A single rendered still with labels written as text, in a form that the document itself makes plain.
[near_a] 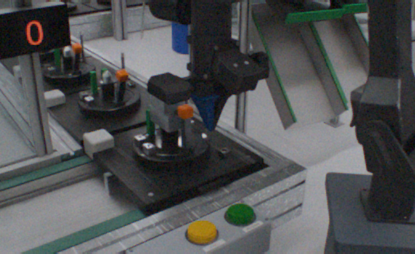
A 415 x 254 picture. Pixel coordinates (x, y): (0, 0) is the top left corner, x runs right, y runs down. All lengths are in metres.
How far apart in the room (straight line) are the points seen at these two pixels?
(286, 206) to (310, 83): 0.27
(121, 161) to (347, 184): 0.40
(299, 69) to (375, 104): 0.48
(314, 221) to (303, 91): 0.26
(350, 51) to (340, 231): 0.63
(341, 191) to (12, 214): 0.53
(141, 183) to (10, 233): 0.22
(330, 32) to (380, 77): 0.59
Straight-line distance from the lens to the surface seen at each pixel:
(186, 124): 0.77
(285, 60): 0.96
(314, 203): 0.92
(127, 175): 0.79
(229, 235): 0.67
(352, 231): 0.54
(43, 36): 0.78
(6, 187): 0.85
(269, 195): 0.79
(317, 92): 0.97
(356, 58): 1.10
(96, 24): 2.01
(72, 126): 0.97
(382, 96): 0.51
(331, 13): 0.89
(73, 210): 0.81
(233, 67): 0.62
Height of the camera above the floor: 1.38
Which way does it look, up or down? 26 degrees down
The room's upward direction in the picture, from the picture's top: straight up
